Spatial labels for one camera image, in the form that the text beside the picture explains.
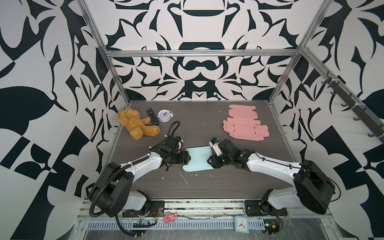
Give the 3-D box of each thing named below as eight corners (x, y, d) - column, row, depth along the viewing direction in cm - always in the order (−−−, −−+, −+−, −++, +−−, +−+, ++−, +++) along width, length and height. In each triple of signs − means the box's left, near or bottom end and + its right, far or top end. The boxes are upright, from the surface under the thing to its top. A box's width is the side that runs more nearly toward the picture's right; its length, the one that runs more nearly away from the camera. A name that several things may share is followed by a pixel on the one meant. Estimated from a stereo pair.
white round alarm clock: (156, 119, 111) (155, 115, 108) (164, 110, 116) (163, 107, 113) (166, 124, 108) (165, 120, 105) (173, 115, 114) (173, 111, 110)
